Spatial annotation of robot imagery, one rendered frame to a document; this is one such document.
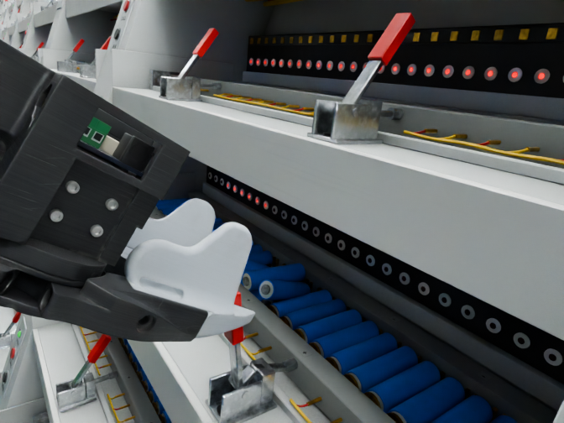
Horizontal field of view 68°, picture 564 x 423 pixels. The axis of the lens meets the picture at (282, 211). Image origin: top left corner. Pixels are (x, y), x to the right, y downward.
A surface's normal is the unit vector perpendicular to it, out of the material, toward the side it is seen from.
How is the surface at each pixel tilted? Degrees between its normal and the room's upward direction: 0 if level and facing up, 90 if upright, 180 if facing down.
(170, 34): 90
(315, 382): 109
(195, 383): 19
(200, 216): 86
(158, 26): 90
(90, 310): 87
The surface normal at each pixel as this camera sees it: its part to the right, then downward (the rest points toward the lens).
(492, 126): -0.81, 0.10
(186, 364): 0.10, -0.95
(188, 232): 0.60, 0.23
